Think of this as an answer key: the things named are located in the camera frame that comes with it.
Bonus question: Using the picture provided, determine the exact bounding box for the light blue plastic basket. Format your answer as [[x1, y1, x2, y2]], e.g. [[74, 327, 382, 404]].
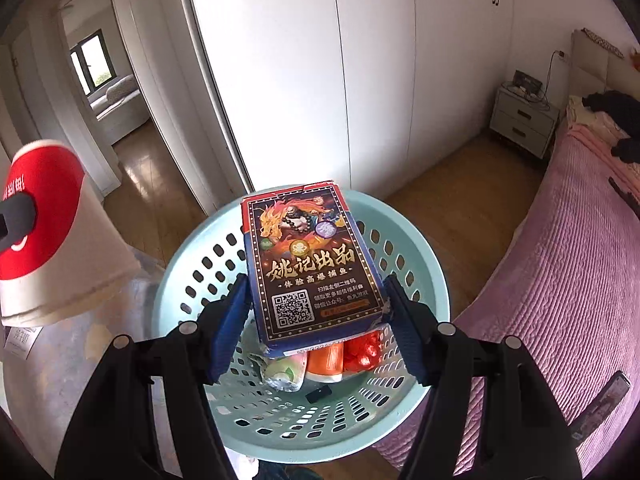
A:
[[151, 190, 450, 464]]

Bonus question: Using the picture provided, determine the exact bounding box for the white wardrobe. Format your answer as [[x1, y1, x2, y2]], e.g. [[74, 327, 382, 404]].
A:
[[189, 0, 512, 197]]

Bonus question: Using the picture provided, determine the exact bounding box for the beige bed headboard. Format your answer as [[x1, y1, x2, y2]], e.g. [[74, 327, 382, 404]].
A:
[[568, 29, 640, 100]]

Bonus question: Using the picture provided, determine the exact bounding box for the black remote on bed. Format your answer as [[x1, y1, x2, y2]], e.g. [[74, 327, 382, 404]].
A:
[[608, 177, 640, 219]]

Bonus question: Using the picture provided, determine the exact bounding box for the orange wrapper in basket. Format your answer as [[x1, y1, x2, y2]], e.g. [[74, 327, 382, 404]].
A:
[[305, 342, 344, 384]]

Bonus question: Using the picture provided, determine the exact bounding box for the smartphone on bed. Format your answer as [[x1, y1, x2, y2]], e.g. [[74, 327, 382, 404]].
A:
[[570, 370, 630, 446]]

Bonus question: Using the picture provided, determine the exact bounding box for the red foil wrapper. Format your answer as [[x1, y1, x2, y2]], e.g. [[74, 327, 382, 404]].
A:
[[343, 330, 383, 373]]

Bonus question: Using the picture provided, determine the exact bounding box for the white nightstand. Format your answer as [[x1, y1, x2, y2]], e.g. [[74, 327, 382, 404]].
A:
[[489, 84, 560, 159]]

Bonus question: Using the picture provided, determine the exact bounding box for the charger cable on wall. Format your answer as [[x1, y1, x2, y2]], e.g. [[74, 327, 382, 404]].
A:
[[541, 49, 569, 106]]

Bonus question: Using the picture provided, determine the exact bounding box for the digital clock on nightstand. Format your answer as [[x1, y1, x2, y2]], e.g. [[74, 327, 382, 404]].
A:
[[512, 70, 542, 96]]

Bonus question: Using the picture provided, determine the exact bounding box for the black clothing on bed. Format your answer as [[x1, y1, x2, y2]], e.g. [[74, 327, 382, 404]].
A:
[[582, 90, 640, 164]]

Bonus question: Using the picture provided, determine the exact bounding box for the red and white paper cup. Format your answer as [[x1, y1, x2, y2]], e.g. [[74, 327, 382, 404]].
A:
[[1, 140, 140, 327]]

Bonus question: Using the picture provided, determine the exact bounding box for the window in far room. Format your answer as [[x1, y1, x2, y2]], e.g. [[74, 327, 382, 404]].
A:
[[70, 29, 116, 96]]

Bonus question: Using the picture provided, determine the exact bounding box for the playing card box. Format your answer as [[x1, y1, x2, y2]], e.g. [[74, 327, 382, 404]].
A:
[[241, 181, 390, 358]]

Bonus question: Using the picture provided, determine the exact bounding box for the white green snack packet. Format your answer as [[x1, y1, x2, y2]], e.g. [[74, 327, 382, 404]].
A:
[[248, 352, 308, 393]]

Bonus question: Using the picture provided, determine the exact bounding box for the bed in far room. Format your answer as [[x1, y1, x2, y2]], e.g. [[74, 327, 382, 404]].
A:
[[89, 74, 151, 145]]

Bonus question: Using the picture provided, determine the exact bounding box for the pink bed cover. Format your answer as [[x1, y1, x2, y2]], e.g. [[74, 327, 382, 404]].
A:
[[373, 118, 640, 478]]

